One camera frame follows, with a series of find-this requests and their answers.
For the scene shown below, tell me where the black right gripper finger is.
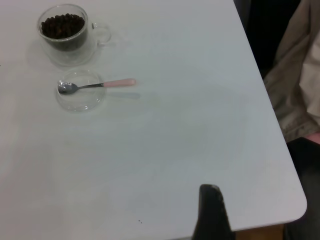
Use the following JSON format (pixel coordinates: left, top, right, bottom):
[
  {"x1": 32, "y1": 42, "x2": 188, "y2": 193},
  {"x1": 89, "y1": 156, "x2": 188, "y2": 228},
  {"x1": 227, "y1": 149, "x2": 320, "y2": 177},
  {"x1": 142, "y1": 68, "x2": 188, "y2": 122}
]
[{"x1": 191, "y1": 184, "x2": 236, "y2": 240}]

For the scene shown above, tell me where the metal spoon with pink handle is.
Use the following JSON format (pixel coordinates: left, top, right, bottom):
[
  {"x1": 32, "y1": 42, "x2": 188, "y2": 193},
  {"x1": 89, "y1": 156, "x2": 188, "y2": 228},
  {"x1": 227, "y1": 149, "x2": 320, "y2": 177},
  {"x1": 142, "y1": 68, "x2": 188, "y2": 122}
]
[{"x1": 57, "y1": 78, "x2": 137, "y2": 96}]

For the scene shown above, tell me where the clear glass lid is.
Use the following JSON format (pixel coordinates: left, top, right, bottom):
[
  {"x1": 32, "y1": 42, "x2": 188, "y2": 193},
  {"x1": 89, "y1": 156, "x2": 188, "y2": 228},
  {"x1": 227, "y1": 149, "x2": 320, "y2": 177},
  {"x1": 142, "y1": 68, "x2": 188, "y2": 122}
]
[{"x1": 55, "y1": 67, "x2": 107, "y2": 113}]

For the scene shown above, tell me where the pile of coffee beans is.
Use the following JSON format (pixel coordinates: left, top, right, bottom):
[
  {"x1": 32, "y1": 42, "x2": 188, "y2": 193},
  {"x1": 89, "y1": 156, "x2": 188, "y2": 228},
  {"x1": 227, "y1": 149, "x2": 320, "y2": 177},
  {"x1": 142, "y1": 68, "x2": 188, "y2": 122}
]
[{"x1": 40, "y1": 13, "x2": 86, "y2": 51}]

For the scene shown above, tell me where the clear glass handled cup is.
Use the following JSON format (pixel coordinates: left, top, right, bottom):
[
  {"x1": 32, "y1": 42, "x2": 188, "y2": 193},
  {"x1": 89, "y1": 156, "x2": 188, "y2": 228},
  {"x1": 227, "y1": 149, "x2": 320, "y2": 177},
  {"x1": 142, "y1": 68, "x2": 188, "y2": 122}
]
[{"x1": 37, "y1": 3, "x2": 112, "y2": 67}]

